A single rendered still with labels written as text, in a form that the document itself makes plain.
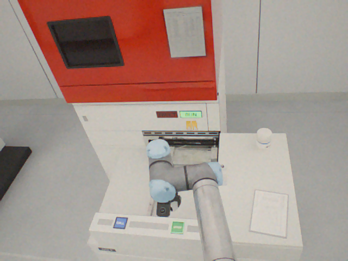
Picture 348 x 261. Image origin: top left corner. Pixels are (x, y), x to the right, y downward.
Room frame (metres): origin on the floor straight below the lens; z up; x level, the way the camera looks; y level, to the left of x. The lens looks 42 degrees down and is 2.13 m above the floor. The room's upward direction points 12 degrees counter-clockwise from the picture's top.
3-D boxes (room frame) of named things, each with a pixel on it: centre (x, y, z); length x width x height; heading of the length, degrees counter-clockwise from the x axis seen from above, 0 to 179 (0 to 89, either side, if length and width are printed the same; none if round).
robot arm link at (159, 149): (0.66, 0.06, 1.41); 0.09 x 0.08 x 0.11; 177
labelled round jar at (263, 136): (1.00, -0.44, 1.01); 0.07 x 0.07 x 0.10
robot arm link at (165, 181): (0.56, 0.05, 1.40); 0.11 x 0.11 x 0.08; 87
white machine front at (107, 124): (1.29, 0.13, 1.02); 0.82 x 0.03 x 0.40; 73
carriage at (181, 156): (1.12, -0.04, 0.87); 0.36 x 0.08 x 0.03; 73
